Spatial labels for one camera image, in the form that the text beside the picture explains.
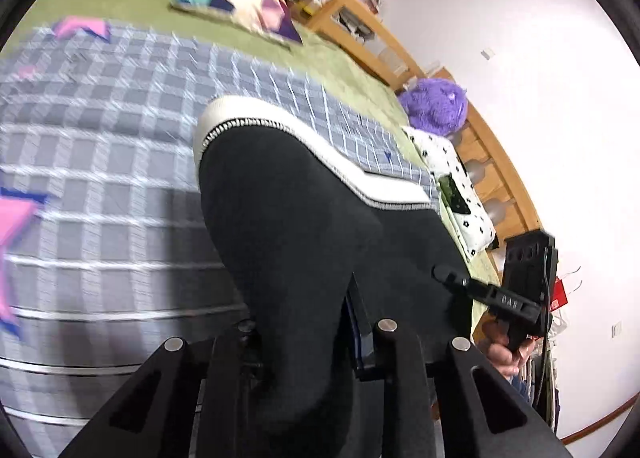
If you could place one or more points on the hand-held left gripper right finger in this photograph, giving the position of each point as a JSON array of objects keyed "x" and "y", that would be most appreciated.
[{"x": 356, "y": 333}]

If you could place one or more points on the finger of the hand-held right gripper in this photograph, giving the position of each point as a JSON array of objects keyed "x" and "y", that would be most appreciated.
[{"x": 452, "y": 279}]

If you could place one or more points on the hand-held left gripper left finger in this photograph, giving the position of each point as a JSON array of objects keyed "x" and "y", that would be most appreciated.
[{"x": 220, "y": 378}]

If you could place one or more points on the black pants with white stripe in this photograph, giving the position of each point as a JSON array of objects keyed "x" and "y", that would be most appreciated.
[{"x": 280, "y": 218}]

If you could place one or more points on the person's right forearm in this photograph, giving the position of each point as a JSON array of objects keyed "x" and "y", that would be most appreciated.
[{"x": 520, "y": 387}]

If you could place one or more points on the person's right hand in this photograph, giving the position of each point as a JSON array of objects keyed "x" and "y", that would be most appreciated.
[{"x": 500, "y": 355}]

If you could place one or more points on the red bag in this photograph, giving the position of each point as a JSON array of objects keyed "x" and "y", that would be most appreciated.
[{"x": 557, "y": 295}]

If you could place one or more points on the white pillow with black dots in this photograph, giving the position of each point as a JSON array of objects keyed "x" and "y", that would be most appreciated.
[{"x": 465, "y": 198}]

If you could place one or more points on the dark green object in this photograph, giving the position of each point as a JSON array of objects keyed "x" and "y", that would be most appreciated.
[{"x": 452, "y": 195}]

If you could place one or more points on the hanging clothes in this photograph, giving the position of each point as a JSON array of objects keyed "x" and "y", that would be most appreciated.
[{"x": 547, "y": 373}]

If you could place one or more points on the purple plush toy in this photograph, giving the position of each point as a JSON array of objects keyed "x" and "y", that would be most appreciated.
[{"x": 435, "y": 102}]

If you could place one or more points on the green blanket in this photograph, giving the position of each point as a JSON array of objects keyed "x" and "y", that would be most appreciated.
[{"x": 360, "y": 72}]

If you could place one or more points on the grey checked blanket pink stars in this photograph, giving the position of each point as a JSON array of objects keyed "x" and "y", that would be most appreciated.
[{"x": 125, "y": 162}]

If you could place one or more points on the wooden bed frame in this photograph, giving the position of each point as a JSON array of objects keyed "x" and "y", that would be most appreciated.
[{"x": 500, "y": 177}]

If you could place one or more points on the white wall socket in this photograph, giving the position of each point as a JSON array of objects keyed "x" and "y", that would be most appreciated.
[{"x": 616, "y": 330}]

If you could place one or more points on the white wall switch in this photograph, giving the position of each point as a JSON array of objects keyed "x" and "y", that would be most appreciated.
[{"x": 487, "y": 53}]

